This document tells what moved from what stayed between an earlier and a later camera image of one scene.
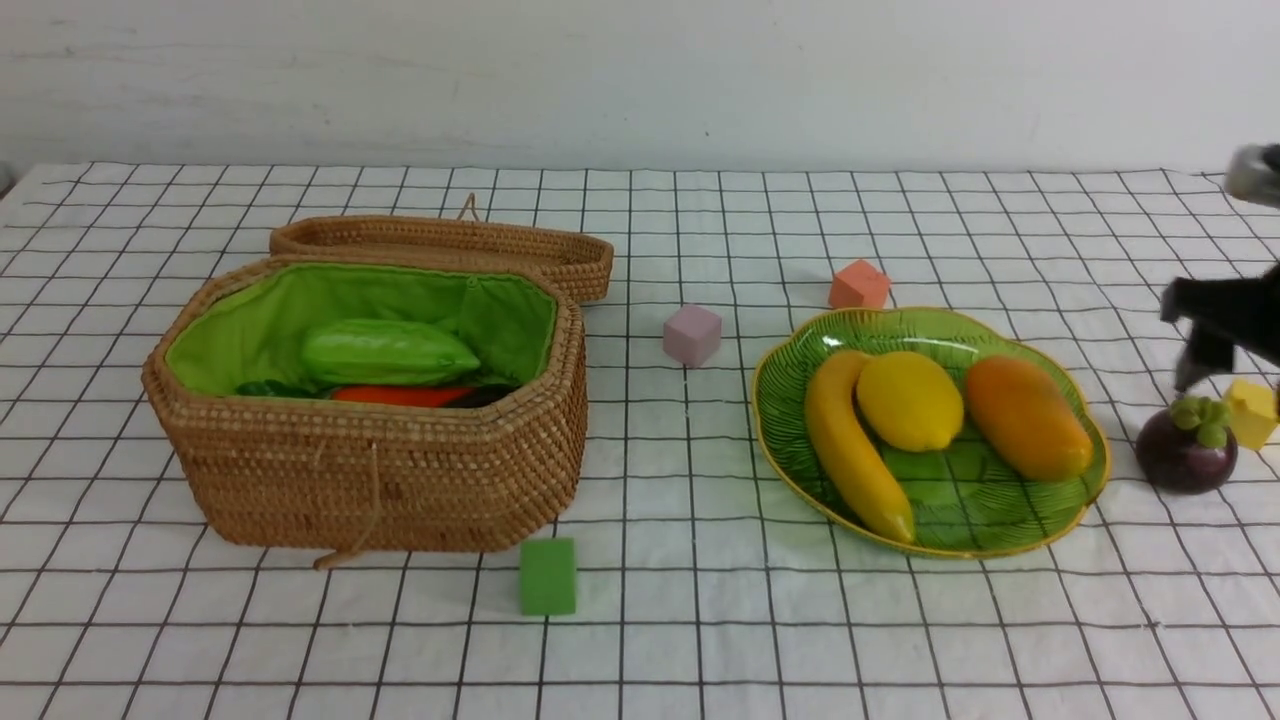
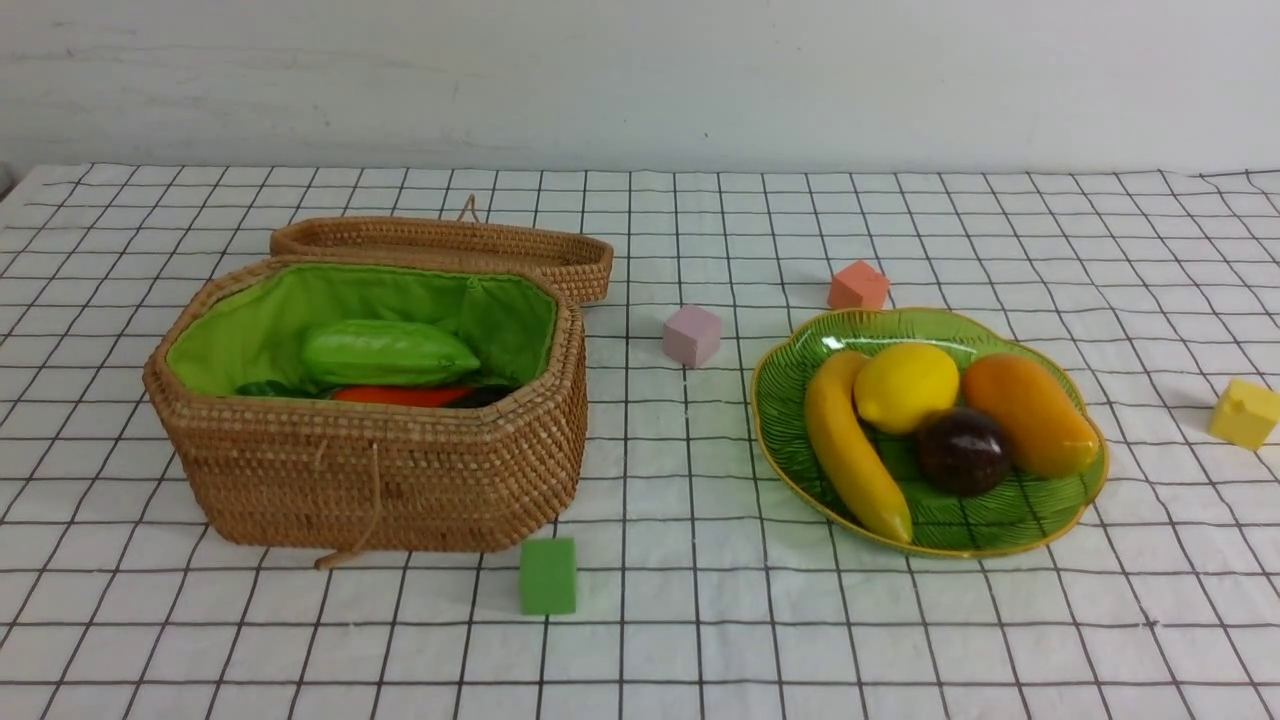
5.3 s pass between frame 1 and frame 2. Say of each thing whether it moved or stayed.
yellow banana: stayed
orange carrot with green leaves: stayed
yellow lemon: stayed
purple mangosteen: moved
